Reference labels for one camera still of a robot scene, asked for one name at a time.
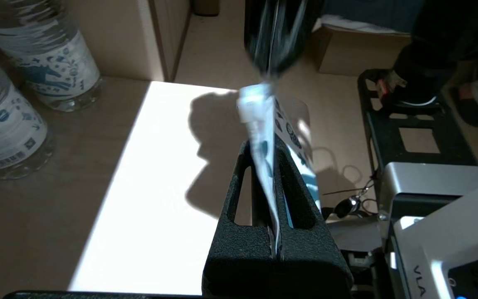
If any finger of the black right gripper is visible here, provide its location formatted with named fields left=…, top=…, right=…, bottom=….
left=245, top=0, right=280, bottom=75
left=274, top=0, right=318, bottom=77

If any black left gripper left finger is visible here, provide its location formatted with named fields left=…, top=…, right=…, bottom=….
left=202, top=141, right=279, bottom=295

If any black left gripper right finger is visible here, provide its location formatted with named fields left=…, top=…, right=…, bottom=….
left=274, top=139, right=354, bottom=296

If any white horse-print paper pouch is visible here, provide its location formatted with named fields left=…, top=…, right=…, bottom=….
left=237, top=83, right=320, bottom=250

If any brown cylindrical bin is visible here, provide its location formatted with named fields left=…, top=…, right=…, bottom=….
left=192, top=0, right=221, bottom=17

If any black key fob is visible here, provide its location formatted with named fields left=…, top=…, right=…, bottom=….
left=334, top=196, right=362, bottom=219

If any brown cardboard box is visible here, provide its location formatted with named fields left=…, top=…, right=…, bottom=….
left=318, top=15, right=414, bottom=77

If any person in beige trousers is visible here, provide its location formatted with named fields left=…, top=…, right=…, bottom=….
left=378, top=0, right=478, bottom=127

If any small clear water bottle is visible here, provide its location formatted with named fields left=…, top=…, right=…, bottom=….
left=0, top=37, right=55, bottom=180
left=0, top=0, right=102, bottom=113

